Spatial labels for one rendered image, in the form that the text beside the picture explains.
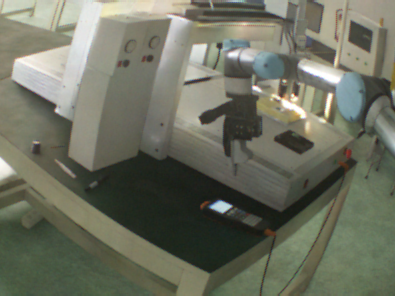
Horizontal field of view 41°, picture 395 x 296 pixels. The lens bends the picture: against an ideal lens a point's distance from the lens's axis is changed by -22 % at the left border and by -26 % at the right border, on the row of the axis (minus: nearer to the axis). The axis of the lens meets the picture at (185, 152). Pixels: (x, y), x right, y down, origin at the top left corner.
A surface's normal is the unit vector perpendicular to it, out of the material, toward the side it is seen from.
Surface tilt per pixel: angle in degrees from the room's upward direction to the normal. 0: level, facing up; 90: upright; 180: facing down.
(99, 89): 90
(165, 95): 90
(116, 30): 90
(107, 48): 90
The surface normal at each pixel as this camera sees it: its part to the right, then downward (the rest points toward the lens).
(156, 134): -0.58, 0.21
